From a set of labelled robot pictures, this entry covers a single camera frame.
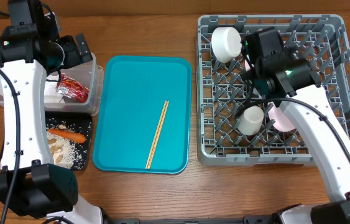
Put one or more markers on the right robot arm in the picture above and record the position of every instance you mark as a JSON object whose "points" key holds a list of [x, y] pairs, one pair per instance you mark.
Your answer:
{"points": [[309, 111]]}

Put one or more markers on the large white plate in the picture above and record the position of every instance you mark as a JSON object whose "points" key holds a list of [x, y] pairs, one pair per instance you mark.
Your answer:
{"points": [[281, 122]]}

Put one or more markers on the teal serving tray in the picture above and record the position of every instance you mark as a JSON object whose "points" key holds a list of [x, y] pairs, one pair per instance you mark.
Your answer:
{"points": [[144, 116]]}

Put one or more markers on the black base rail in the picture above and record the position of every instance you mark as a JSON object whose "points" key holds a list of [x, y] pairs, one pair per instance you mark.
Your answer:
{"points": [[260, 219]]}

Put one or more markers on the white napkin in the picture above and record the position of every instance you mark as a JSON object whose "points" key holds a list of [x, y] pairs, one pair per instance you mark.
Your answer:
{"points": [[50, 93]]}

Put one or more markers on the white bowl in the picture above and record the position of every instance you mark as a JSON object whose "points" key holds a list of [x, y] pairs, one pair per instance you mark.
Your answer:
{"points": [[226, 43]]}

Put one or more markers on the red snack wrapper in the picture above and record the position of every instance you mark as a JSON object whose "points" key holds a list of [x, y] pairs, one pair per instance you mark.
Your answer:
{"points": [[72, 89]]}

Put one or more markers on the clear plastic bin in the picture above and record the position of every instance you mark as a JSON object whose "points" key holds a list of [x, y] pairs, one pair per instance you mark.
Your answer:
{"points": [[91, 76]]}

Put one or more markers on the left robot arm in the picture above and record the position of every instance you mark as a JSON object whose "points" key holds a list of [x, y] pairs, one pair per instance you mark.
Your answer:
{"points": [[30, 182]]}

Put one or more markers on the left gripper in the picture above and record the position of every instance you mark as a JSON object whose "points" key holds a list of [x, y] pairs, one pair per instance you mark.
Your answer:
{"points": [[74, 57]]}

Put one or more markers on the black plastic tray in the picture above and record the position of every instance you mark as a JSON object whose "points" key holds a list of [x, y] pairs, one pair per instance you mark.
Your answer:
{"points": [[26, 141]]}

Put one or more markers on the peanuts and rice scraps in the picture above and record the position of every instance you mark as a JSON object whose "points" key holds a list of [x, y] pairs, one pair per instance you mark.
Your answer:
{"points": [[66, 153]]}

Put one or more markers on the white cup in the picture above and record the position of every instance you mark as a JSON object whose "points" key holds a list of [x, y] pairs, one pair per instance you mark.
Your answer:
{"points": [[251, 120]]}

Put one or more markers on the grey plastic dish rack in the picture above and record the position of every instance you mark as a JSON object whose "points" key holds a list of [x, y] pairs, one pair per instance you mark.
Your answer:
{"points": [[321, 39]]}

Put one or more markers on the orange carrot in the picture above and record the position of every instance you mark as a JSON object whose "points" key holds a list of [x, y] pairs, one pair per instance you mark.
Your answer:
{"points": [[75, 137]]}

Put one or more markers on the small pink bowl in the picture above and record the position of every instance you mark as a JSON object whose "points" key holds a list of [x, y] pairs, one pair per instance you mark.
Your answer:
{"points": [[248, 65]]}

